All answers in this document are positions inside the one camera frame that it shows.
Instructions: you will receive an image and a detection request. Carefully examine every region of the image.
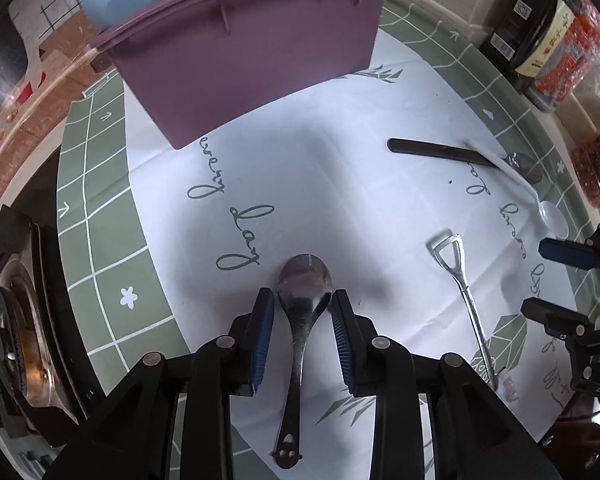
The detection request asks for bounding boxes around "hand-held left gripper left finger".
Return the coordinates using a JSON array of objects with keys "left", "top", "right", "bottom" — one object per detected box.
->
[{"left": 45, "top": 288, "right": 275, "bottom": 480}]

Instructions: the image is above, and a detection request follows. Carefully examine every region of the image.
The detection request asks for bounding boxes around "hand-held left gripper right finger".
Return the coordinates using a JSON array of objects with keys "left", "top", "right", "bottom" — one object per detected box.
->
[{"left": 332, "top": 289, "right": 563, "bottom": 480}]

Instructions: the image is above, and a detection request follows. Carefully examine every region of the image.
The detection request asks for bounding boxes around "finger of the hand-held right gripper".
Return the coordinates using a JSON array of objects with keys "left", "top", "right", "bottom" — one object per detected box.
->
[
  {"left": 539, "top": 225, "right": 600, "bottom": 286},
  {"left": 522, "top": 297, "right": 600, "bottom": 356}
]

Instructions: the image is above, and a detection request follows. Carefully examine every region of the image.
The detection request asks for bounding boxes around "white plastic spoon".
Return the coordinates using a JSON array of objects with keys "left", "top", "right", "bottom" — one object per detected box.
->
[{"left": 462, "top": 140, "right": 569, "bottom": 239}]

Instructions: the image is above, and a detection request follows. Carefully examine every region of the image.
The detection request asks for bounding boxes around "metal spoon with face handle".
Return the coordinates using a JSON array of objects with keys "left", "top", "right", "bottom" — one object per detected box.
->
[{"left": 271, "top": 254, "right": 334, "bottom": 469}]

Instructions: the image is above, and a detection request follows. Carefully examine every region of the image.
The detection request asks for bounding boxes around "black-handled metal spoon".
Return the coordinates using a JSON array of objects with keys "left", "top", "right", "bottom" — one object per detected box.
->
[{"left": 387, "top": 137, "right": 543, "bottom": 186}]

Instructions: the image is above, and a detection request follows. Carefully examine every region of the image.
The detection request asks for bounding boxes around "purple plastic utensil organizer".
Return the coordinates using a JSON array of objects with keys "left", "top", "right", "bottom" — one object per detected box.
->
[{"left": 87, "top": 0, "right": 408, "bottom": 151}]

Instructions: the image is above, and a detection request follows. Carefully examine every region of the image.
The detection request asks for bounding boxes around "shovel-shaped metal spoon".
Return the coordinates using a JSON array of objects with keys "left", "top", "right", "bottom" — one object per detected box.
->
[{"left": 427, "top": 232, "right": 519, "bottom": 402}]

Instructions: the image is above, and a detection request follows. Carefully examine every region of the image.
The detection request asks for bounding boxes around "green and white table mat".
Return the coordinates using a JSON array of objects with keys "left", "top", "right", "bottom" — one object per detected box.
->
[{"left": 55, "top": 0, "right": 600, "bottom": 461}]

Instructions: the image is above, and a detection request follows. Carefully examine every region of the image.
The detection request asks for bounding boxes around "red chili jar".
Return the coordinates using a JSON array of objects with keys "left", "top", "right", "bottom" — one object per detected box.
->
[{"left": 525, "top": 0, "right": 600, "bottom": 113}]

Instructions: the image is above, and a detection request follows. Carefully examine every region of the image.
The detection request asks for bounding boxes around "dark sauce bottle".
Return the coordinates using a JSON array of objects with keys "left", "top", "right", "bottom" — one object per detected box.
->
[{"left": 480, "top": 0, "right": 581, "bottom": 93}]

